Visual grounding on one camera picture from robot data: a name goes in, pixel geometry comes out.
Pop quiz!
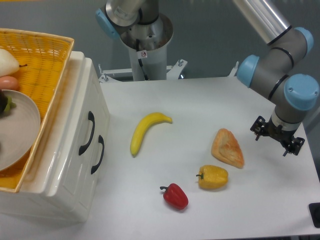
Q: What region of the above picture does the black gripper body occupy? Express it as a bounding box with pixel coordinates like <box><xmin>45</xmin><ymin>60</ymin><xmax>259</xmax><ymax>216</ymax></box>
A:
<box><xmin>266</xmin><ymin>119</ymin><xmax>293</xmax><ymax>145</ymax></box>

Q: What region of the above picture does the white pear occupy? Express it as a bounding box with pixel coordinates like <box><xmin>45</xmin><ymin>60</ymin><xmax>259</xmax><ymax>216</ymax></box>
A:
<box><xmin>0</xmin><ymin>49</ymin><xmax>27</xmax><ymax>77</ymax></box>

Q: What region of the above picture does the grey ceramic plate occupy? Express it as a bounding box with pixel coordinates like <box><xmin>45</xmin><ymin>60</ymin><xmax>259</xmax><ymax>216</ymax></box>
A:
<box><xmin>0</xmin><ymin>90</ymin><xmax>41</xmax><ymax>170</ymax></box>

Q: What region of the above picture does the yellow bell pepper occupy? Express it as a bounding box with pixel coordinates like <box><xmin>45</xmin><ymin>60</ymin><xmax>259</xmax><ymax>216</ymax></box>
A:
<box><xmin>196</xmin><ymin>165</ymin><xmax>229</xmax><ymax>190</ymax></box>

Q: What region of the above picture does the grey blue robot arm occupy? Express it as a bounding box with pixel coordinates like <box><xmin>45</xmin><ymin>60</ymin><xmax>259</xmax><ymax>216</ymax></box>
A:
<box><xmin>95</xmin><ymin>0</ymin><xmax>320</xmax><ymax>155</ymax></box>

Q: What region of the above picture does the dark purple eggplant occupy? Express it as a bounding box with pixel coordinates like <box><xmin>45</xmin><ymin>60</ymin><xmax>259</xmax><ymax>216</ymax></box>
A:
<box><xmin>0</xmin><ymin>90</ymin><xmax>17</xmax><ymax>114</ymax></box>

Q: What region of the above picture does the white drawer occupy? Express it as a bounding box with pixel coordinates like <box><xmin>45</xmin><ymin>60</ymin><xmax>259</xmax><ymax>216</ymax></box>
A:
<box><xmin>79</xmin><ymin>94</ymin><xmax>109</xmax><ymax>222</ymax></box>
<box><xmin>48</xmin><ymin>58</ymin><xmax>104</xmax><ymax>201</ymax></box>

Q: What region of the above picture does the black device at edge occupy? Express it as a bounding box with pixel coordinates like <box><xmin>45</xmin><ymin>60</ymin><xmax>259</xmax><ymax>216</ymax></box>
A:
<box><xmin>308</xmin><ymin>202</ymin><xmax>320</xmax><ymax>229</ymax></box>

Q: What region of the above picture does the pink sausage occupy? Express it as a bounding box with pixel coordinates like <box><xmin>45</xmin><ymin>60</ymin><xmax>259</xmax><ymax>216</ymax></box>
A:
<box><xmin>0</xmin><ymin>76</ymin><xmax>20</xmax><ymax>91</ymax></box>

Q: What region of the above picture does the yellow banana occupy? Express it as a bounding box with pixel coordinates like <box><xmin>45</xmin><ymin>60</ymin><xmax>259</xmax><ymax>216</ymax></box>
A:
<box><xmin>130</xmin><ymin>112</ymin><xmax>173</xmax><ymax>157</ymax></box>

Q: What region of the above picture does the red bell pepper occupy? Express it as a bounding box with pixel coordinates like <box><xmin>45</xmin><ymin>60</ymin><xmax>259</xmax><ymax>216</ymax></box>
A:
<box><xmin>159</xmin><ymin>183</ymin><xmax>189</xmax><ymax>210</ymax></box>

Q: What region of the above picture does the yellow woven basket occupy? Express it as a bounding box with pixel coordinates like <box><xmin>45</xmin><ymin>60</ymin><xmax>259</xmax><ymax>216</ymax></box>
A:
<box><xmin>0</xmin><ymin>28</ymin><xmax>74</xmax><ymax>193</ymax></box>

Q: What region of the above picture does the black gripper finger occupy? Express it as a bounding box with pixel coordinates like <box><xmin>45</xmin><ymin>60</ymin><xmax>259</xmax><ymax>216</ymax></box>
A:
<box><xmin>282</xmin><ymin>136</ymin><xmax>305</xmax><ymax>157</ymax></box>
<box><xmin>250</xmin><ymin>116</ymin><xmax>266</xmax><ymax>141</ymax></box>

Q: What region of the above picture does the white drawer cabinet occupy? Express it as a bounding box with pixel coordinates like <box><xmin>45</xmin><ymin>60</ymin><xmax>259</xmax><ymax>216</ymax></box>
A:
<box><xmin>0</xmin><ymin>51</ymin><xmax>111</xmax><ymax>224</ymax></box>

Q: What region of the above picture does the golden pastry turnover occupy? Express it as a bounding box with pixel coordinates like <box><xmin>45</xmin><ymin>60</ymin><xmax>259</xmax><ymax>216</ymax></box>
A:
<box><xmin>211</xmin><ymin>128</ymin><xmax>245</xmax><ymax>169</ymax></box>

